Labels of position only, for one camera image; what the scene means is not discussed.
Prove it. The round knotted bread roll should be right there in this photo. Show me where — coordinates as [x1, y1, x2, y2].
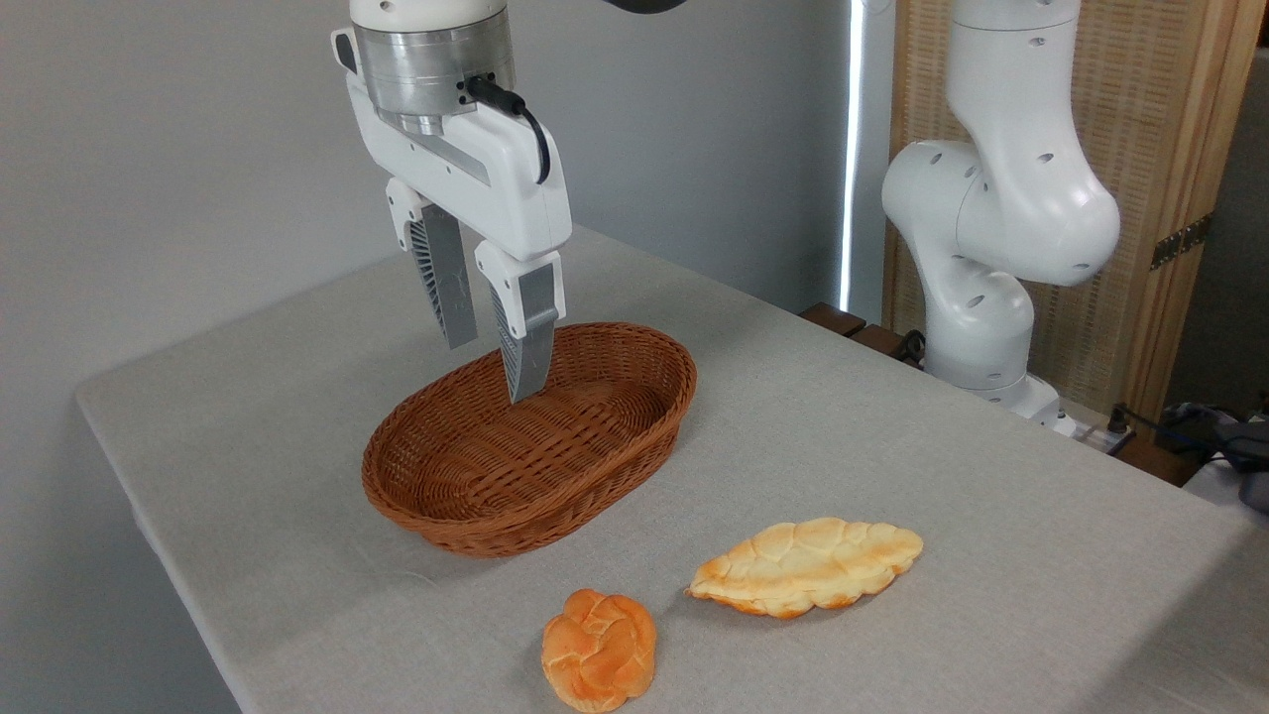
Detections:
[541, 588, 658, 714]

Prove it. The metal screen hinge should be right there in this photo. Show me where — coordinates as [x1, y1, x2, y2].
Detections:
[1150, 213, 1213, 271]

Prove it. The white power strip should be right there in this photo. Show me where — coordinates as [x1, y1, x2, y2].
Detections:
[1053, 412, 1137, 457]

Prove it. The brown oval wicker basket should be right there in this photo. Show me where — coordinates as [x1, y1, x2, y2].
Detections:
[361, 321, 698, 559]

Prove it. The flat leaf-shaped bread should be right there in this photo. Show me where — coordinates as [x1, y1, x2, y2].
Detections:
[686, 517, 925, 621]

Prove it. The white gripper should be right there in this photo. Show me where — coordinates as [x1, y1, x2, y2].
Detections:
[332, 28, 574, 405]

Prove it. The dark brown wooden block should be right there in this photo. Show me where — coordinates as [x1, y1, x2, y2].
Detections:
[851, 323, 923, 368]
[799, 302, 869, 339]

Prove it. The grey tablecloth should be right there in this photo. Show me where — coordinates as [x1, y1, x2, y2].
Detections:
[74, 226, 1269, 714]

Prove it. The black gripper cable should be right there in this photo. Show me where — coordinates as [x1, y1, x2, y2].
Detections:
[464, 73, 552, 186]

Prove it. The dark grey bag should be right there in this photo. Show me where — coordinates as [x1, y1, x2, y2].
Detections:
[1155, 400, 1269, 514]

